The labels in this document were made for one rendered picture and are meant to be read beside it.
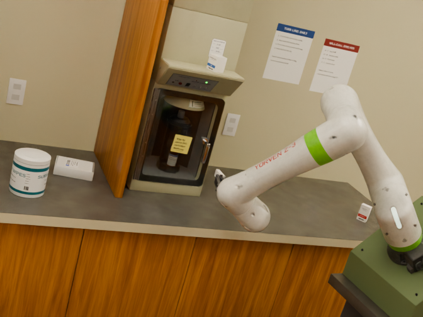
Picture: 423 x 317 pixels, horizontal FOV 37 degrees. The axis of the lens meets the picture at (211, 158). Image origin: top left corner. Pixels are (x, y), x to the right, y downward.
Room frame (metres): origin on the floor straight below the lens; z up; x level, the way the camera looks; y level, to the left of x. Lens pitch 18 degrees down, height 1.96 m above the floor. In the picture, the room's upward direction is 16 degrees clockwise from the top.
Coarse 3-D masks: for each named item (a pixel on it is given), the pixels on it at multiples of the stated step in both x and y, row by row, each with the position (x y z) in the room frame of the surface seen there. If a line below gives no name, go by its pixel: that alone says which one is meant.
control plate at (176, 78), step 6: (174, 78) 2.39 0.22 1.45; (180, 78) 2.39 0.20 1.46; (186, 78) 2.39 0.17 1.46; (192, 78) 2.40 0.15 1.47; (198, 78) 2.40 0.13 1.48; (174, 84) 2.42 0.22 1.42; (192, 84) 2.44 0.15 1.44; (198, 84) 2.44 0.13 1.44; (204, 84) 2.44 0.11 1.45; (210, 84) 2.45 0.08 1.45; (216, 84) 2.45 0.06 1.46; (204, 90) 2.48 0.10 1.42; (210, 90) 2.48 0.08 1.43
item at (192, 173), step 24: (168, 96) 2.45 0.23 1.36; (192, 96) 2.49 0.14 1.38; (168, 120) 2.46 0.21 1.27; (192, 120) 2.50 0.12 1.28; (216, 120) 2.54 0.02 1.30; (168, 144) 2.47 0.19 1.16; (192, 144) 2.51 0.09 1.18; (144, 168) 2.44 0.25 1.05; (168, 168) 2.48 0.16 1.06; (192, 168) 2.52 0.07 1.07
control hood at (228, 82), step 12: (168, 60) 2.40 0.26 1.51; (168, 72) 2.35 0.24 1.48; (180, 72) 2.36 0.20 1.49; (192, 72) 2.37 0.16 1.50; (204, 72) 2.39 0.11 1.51; (216, 72) 2.43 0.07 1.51; (228, 72) 2.50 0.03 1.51; (168, 84) 2.42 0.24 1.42; (228, 84) 2.47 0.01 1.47; (240, 84) 2.47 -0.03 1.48
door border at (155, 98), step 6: (156, 90) 2.42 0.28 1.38; (156, 96) 2.42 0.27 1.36; (156, 102) 2.43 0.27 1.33; (150, 108) 2.42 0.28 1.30; (150, 114) 2.42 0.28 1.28; (150, 120) 2.42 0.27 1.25; (150, 126) 2.43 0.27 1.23; (144, 132) 2.42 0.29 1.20; (144, 138) 2.42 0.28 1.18; (144, 144) 2.42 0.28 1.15; (144, 150) 2.43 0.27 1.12; (138, 156) 2.42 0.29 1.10; (138, 162) 2.42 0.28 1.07; (138, 168) 2.42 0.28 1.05; (138, 174) 2.43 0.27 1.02
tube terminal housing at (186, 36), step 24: (168, 24) 2.43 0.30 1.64; (192, 24) 2.47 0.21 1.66; (216, 24) 2.51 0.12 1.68; (240, 24) 2.55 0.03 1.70; (168, 48) 2.44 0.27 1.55; (192, 48) 2.48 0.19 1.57; (216, 96) 2.54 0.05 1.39; (144, 120) 2.44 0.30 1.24; (168, 192) 2.50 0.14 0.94; (192, 192) 2.55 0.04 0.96
